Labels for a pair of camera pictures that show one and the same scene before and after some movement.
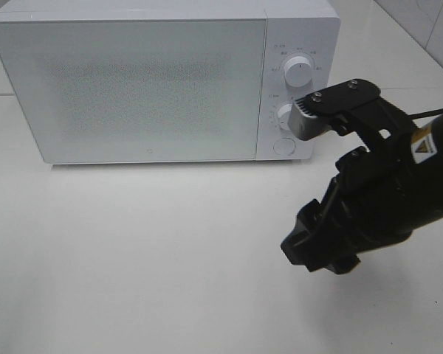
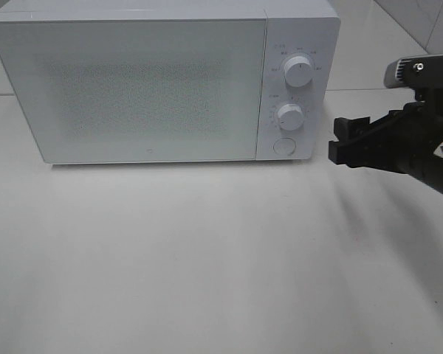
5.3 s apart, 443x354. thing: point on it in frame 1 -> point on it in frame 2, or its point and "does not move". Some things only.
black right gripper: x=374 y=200 -> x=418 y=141
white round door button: x=285 y=146 does not move
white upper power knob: x=298 y=71 does not move
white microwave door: x=139 y=90 does not move
